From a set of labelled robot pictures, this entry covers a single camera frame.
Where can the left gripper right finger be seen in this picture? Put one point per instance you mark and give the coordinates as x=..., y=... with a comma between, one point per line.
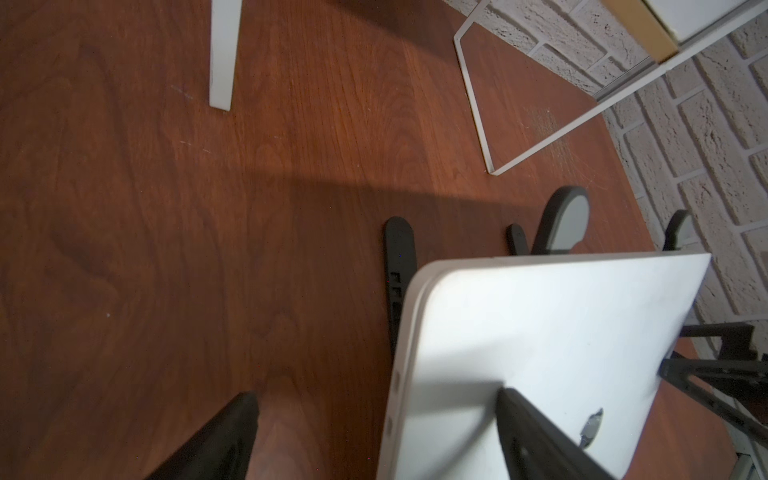
x=534, y=448

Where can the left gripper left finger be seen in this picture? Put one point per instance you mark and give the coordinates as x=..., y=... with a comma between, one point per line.
x=221, y=449

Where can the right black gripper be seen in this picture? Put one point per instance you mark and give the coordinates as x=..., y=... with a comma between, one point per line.
x=733, y=385

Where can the silver laptop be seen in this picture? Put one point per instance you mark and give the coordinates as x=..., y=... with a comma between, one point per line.
x=581, y=337

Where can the grey folding laptop stand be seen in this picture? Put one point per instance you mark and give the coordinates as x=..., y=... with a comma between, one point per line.
x=418, y=228

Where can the white shelf with wooden top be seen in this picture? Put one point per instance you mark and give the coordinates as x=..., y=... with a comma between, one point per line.
x=608, y=49

